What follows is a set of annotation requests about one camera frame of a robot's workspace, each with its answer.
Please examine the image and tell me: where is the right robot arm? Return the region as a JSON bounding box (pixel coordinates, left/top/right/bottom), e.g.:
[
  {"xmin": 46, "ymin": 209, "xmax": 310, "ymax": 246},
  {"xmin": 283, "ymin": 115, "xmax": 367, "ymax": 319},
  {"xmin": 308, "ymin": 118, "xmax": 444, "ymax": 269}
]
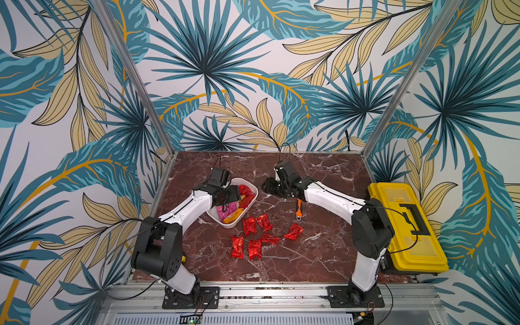
[{"xmin": 261, "ymin": 161, "xmax": 395, "ymax": 293}]

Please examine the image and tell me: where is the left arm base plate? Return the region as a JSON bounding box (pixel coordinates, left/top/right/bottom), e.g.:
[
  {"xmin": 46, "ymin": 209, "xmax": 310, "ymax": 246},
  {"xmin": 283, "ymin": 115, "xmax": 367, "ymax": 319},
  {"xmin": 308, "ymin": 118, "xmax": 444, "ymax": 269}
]
[{"xmin": 162, "ymin": 287, "xmax": 220, "ymax": 310}]

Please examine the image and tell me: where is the white plastic storage box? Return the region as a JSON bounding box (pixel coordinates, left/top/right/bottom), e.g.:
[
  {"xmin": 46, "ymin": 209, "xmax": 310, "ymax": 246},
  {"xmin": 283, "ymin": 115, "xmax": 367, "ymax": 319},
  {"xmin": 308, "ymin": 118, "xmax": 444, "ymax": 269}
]
[{"xmin": 207, "ymin": 177, "xmax": 259, "ymax": 229}]

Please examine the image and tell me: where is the yellow tea bag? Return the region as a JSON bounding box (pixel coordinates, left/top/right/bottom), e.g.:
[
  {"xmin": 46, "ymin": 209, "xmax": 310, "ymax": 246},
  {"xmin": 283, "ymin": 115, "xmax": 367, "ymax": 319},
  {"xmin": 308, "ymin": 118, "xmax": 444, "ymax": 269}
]
[{"xmin": 222, "ymin": 208, "xmax": 245, "ymax": 224}]

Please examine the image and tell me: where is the aluminium front rail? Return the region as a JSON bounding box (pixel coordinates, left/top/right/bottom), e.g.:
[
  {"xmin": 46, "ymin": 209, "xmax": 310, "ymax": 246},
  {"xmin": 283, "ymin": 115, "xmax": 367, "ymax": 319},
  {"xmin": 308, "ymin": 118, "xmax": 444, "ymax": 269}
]
[{"xmin": 95, "ymin": 282, "xmax": 450, "ymax": 324}]

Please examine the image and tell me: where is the red tea bag in box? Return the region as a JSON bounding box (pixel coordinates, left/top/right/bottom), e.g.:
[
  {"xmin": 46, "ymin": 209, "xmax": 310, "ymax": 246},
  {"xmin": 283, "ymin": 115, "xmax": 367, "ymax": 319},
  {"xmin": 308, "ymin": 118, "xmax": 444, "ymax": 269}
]
[{"xmin": 238, "ymin": 185, "xmax": 256, "ymax": 209}]

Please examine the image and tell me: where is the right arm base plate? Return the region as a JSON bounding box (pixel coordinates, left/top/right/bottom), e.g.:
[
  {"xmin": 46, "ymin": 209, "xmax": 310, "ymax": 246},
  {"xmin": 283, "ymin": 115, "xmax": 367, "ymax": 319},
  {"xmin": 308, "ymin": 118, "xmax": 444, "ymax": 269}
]
[{"xmin": 326, "ymin": 285, "xmax": 385, "ymax": 310}]

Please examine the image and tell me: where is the red tea bag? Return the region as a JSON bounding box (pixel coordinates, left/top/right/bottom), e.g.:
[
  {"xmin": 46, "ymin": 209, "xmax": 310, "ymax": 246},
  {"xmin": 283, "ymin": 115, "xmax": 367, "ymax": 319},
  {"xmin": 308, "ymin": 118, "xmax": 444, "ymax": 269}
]
[
  {"xmin": 260, "ymin": 233, "xmax": 280, "ymax": 245},
  {"xmin": 230, "ymin": 236, "xmax": 245, "ymax": 259},
  {"xmin": 284, "ymin": 223, "xmax": 304, "ymax": 241},
  {"xmin": 238, "ymin": 185, "xmax": 256, "ymax": 209},
  {"xmin": 256, "ymin": 214, "xmax": 274, "ymax": 232},
  {"xmin": 248, "ymin": 239, "xmax": 263, "ymax": 261},
  {"xmin": 242, "ymin": 217, "xmax": 257, "ymax": 237}
]

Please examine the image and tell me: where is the yellow black toolbox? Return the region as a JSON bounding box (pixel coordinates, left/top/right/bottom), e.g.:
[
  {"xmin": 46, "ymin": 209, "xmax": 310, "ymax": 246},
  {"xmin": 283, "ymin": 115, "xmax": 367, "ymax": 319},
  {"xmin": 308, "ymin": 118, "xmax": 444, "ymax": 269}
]
[{"xmin": 368, "ymin": 183, "xmax": 448, "ymax": 275}]

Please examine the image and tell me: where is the pink tea bag large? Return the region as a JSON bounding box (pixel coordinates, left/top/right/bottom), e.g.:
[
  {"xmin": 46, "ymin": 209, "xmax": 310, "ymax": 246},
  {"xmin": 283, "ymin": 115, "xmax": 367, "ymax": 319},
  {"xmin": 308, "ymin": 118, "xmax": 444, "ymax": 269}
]
[{"xmin": 216, "ymin": 202, "xmax": 239, "ymax": 222}]

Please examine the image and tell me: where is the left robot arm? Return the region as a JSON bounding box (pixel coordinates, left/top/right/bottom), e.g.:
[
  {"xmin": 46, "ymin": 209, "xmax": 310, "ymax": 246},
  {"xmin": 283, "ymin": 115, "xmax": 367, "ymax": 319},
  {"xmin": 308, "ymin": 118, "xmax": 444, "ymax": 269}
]
[{"xmin": 131, "ymin": 168, "xmax": 241, "ymax": 297}]

